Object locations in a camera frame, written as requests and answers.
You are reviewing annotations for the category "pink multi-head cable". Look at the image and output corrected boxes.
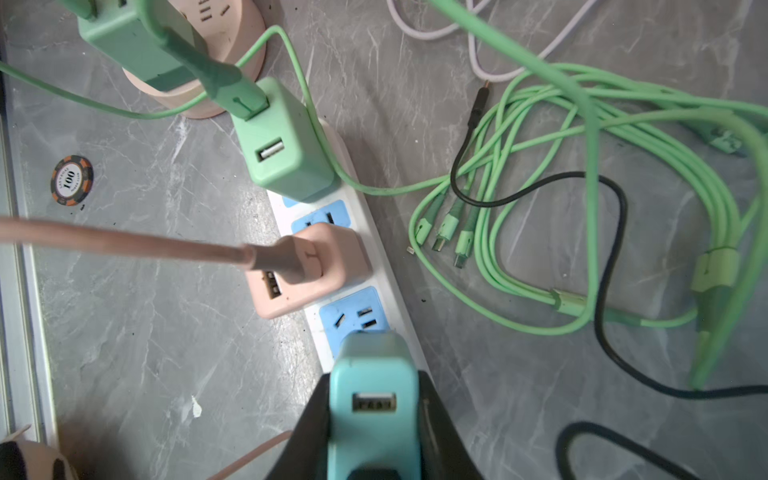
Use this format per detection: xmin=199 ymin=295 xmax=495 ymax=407
xmin=0 ymin=215 xmax=313 ymax=284

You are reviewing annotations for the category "green usb cable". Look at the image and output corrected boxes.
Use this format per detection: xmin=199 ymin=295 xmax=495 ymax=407
xmin=0 ymin=0 xmax=768 ymax=391

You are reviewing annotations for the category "white usb cable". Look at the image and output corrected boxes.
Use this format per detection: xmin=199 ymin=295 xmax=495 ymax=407
xmin=386 ymin=0 xmax=601 ymax=83

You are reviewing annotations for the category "light green charger adapter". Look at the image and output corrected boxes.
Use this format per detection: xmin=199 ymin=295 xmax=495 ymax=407
xmin=78 ymin=1 xmax=194 ymax=92

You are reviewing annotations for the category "white blue power strip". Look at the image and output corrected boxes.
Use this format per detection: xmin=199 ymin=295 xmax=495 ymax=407
xmin=263 ymin=119 xmax=430 ymax=376

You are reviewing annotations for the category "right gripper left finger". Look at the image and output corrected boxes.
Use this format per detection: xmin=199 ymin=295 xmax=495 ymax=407
xmin=266 ymin=374 xmax=331 ymax=480

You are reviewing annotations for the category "pink charger adapter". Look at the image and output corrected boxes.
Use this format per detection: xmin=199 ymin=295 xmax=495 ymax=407
xmin=246 ymin=223 xmax=372 ymax=319

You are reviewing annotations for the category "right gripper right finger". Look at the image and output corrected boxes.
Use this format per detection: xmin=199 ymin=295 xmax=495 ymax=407
xmin=417 ymin=371 xmax=483 ymax=480

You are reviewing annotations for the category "green charger adapter front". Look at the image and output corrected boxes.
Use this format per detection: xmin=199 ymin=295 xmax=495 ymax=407
xmin=232 ymin=77 xmax=336 ymax=202

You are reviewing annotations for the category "black usb cable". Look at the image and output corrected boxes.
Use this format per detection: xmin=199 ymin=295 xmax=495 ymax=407
xmin=449 ymin=80 xmax=768 ymax=480

